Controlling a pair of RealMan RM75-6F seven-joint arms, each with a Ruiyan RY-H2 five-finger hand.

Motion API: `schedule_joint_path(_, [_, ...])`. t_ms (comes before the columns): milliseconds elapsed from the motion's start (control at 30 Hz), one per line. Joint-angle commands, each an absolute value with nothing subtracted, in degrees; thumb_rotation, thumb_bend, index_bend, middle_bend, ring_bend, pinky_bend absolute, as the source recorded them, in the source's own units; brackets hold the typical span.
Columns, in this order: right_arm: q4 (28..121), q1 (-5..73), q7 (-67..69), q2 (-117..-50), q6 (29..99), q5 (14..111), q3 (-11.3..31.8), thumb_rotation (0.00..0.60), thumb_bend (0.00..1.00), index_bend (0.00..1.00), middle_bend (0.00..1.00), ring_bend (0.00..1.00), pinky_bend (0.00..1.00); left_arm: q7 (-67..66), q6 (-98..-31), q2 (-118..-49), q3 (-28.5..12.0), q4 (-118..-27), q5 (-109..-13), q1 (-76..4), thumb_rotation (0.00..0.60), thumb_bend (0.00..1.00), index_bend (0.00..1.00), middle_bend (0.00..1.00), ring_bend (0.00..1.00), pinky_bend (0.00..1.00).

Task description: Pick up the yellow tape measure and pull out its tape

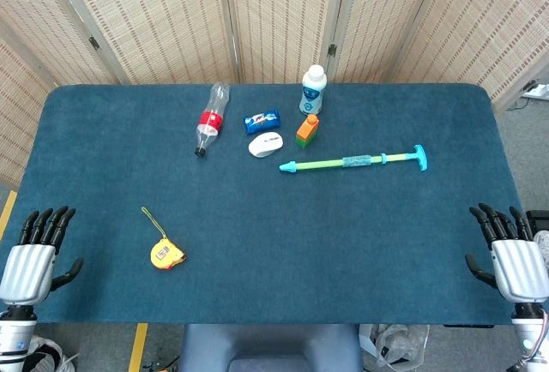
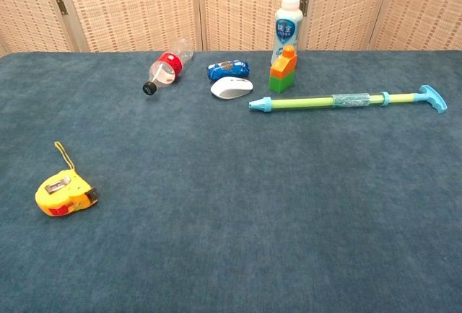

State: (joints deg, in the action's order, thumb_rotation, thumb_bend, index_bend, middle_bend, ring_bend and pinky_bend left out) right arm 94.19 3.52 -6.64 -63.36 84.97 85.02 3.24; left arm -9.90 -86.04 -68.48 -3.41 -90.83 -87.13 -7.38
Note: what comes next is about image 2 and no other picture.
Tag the metal screen hinge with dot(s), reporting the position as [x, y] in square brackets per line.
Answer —
[62, 6]
[305, 7]

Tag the blue snack packet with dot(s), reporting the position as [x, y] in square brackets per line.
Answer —
[227, 69]

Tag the green and blue toy water pump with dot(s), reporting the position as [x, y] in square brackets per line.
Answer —
[307, 103]

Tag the blue table cloth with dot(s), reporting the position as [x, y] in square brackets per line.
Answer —
[231, 219]

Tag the white computer mouse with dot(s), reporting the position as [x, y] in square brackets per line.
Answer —
[231, 87]

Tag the woven folding screen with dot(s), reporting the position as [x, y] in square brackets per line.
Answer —
[126, 3]

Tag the white yogurt drink bottle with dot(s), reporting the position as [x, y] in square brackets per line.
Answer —
[287, 28]

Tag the orange and green toy block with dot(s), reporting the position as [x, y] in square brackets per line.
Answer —
[281, 75]

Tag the clear bottle with red label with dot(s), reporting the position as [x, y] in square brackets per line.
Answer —
[167, 68]

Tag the yellow tape measure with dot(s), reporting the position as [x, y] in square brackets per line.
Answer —
[65, 194]

